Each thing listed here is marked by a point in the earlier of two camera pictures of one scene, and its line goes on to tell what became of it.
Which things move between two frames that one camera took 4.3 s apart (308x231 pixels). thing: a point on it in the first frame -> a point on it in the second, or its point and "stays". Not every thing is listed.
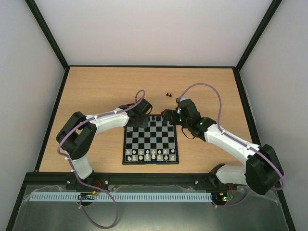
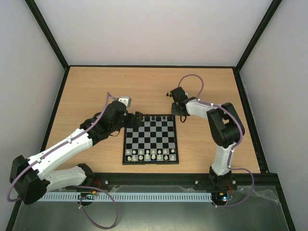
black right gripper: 170,115 -> 177,109
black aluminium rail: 156,179 stays
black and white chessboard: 157,144 stays
